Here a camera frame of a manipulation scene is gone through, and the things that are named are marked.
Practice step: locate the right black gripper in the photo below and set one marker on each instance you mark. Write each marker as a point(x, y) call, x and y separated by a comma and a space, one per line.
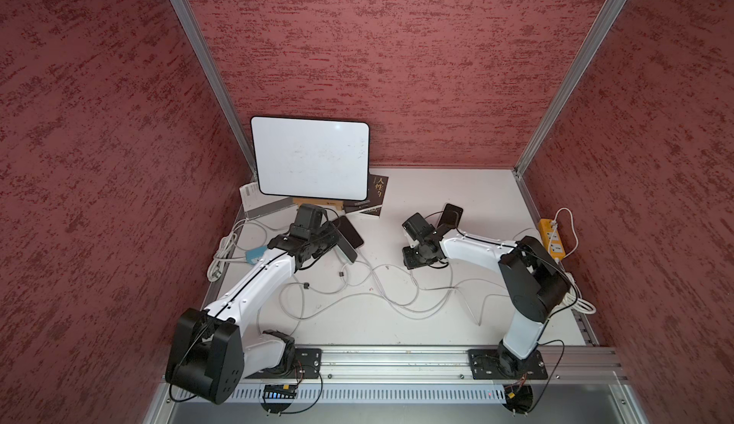
point(410, 262)

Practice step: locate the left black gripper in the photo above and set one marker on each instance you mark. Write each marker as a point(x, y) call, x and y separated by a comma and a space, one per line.
point(334, 235)

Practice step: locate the pink case phone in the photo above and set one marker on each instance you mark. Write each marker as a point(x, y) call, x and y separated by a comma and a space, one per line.
point(348, 231)
point(453, 214)

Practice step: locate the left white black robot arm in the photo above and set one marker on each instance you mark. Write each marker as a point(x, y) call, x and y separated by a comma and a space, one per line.
point(211, 352)

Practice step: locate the wooden board stand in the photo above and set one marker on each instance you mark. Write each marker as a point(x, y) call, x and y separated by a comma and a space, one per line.
point(334, 204)

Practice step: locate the dark book chinese title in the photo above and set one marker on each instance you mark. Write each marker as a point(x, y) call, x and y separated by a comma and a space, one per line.
point(377, 185)

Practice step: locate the teal small object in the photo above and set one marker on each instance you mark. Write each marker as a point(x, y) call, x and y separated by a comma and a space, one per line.
point(253, 256)

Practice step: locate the grey flat box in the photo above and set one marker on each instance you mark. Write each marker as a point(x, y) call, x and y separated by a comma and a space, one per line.
point(256, 204)

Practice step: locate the yellow power strip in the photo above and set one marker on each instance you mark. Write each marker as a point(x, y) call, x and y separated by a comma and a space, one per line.
point(548, 229)

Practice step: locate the white board black frame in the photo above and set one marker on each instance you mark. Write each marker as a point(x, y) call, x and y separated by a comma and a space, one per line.
point(311, 158)

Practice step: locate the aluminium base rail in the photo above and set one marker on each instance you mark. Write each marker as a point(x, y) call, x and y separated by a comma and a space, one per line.
point(560, 364)

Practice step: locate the left aluminium corner post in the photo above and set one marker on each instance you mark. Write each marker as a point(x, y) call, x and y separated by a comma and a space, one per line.
point(197, 40)

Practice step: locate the aluminium corner post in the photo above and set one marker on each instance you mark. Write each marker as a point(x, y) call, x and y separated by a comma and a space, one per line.
point(197, 40)
point(596, 35)

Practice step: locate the right aluminium corner post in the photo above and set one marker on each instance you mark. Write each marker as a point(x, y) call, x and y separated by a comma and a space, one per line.
point(596, 35)

